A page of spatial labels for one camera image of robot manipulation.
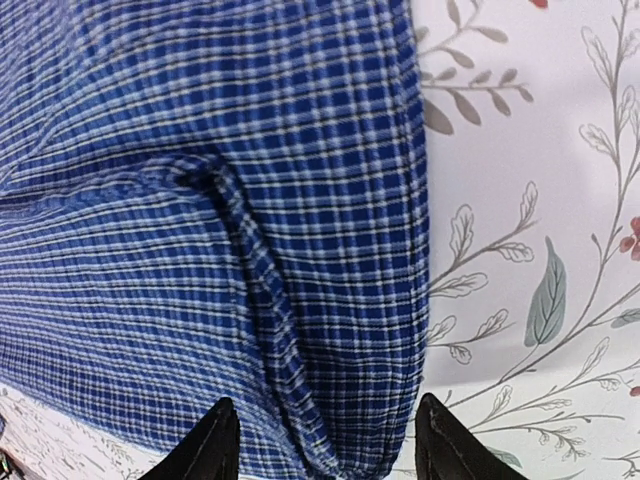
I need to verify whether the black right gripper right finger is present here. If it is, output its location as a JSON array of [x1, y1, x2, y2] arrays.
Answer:
[[414, 393, 525, 480]]

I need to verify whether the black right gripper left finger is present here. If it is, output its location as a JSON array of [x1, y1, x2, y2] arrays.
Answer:
[[141, 397, 240, 480]]

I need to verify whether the blue plaid button shirt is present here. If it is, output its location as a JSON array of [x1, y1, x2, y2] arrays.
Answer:
[[1, 1, 429, 479]]

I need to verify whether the floral patterned table cloth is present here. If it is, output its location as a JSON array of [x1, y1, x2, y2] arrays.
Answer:
[[1, 1, 639, 479]]

